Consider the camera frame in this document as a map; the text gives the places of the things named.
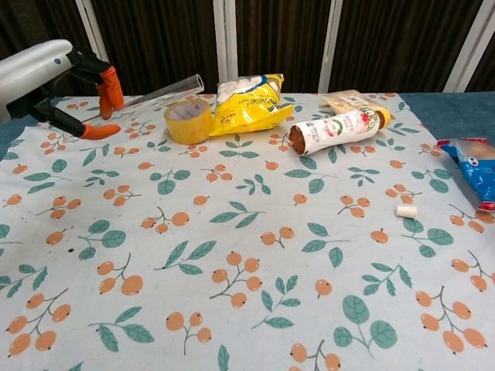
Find white partition frame post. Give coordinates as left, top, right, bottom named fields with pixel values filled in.
left=212, top=0, right=239, bottom=84
left=442, top=0, right=495, bottom=93
left=317, top=0, right=343, bottom=94
left=75, top=0, right=119, bottom=96

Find clear glass test tube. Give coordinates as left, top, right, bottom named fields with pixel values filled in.
left=79, top=73, right=205, bottom=125

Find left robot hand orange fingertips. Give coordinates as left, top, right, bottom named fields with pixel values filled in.
left=0, top=38, right=125, bottom=141

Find clear bag of beige nuts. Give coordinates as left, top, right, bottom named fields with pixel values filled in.
left=320, top=89, right=382, bottom=115

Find white-labelled sauce bottle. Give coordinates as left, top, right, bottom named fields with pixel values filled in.
left=288, top=107, right=391, bottom=157

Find yellow packing tape roll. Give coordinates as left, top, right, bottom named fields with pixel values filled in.
left=163, top=97, right=215, bottom=146

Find blue snack packet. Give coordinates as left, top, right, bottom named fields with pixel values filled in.
left=436, top=138, right=495, bottom=213

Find floral printed tablecloth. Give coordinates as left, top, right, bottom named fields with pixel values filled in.
left=0, top=92, right=495, bottom=371

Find teal fabric table cover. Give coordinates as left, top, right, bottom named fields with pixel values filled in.
left=0, top=91, right=495, bottom=163

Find yellow snack bag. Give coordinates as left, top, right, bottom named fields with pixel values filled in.
left=208, top=73, right=297, bottom=138

